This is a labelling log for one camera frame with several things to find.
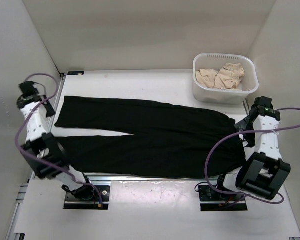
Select black trousers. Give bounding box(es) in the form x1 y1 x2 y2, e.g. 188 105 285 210
55 96 247 179

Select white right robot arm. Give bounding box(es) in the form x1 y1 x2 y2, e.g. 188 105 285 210
214 96 291 200

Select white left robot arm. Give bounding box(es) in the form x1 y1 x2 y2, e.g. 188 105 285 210
21 101 97 201

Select blue label sticker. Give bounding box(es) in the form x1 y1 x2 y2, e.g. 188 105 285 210
67 71 85 76

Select beige cloth in basket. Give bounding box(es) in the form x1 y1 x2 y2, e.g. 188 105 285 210
195 63 246 90

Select white plastic basket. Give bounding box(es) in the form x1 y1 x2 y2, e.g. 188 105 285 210
193 53 259 105

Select white front cover board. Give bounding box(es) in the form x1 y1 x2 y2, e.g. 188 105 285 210
14 180 300 240

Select aluminium table edge rail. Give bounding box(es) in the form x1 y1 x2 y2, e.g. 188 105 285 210
14 173 273 182

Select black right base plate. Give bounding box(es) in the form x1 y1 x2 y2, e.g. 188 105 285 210
194 182 248 212

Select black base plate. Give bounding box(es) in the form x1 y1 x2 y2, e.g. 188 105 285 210
63 185 111 210
194 182 248 212

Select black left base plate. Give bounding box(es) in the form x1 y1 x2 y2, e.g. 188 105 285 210
63 185 111 210

